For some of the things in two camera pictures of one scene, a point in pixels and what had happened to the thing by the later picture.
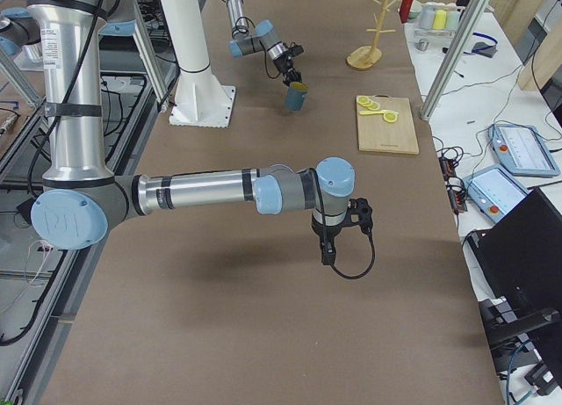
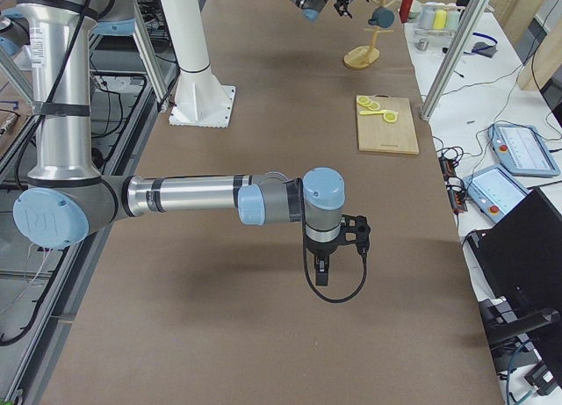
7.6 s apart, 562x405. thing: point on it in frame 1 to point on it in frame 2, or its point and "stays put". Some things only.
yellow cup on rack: [439, 19] stays put
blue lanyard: [483, 48] stays put
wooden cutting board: [385, 124] stays put
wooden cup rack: [368, 56] stays put
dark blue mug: [297, 96] to [382, 17]
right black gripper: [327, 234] to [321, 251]
